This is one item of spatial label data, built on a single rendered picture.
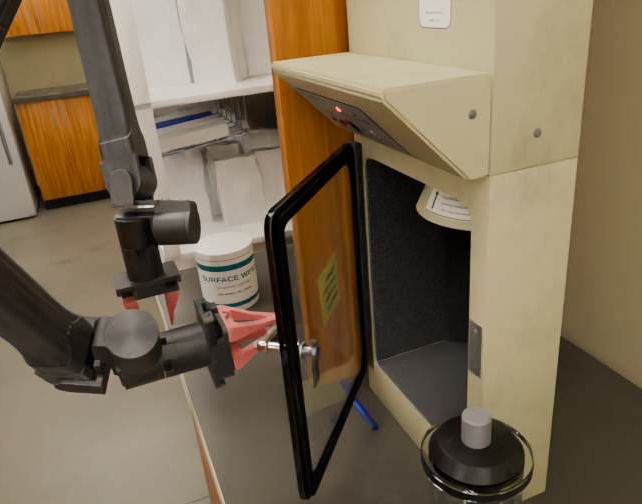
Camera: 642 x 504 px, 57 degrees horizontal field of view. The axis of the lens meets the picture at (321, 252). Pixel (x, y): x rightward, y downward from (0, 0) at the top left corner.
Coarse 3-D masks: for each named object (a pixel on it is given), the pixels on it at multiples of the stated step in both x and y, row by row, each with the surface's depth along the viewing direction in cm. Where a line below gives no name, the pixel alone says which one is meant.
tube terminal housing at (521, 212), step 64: (384, 0) 69; (512, 0) 52; (576, 0) 54; (448, 64) 60; (512, 64) 54; (576, 64) 57; (512, 128) 57; (576, 128) 60; (448, 192) 66; (512, 192) 60; (512, 256) 63; (512, 320) 66; (384, 384) 97; (512, 384) 70
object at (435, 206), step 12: (432, 192) 74; (420, 204) 76; (432, 204) 73; (444, 204) 72; (456, 204) 70; (432, 216) 73; (444, 216) 72; (456, 216) 70; (468, 216) 70; (456, 228) 70; (468, 228) 70
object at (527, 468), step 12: (444, 420) 62; (432, 432) 61; (516, 432) 60; (528, 444) 58; (528, 456) 57; (432, 468) 56; (528, 468) 55; (444, 480) 55; (456, 480) 55; (516, 480) 54; (432, 492) 59; (444, 492) 55; (468, 492) 54; (480, 492) 53; (492, 492) 53; (504, 492) 53
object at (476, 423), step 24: (480, 408) 57; (456, 432) 58; (480, 432) 55; (504, 432) 58; (432, 456) 57; (456, 456) 56; (480, 456) 55; (504, 456) 55; (480, 480) 54; (504, 480) 54
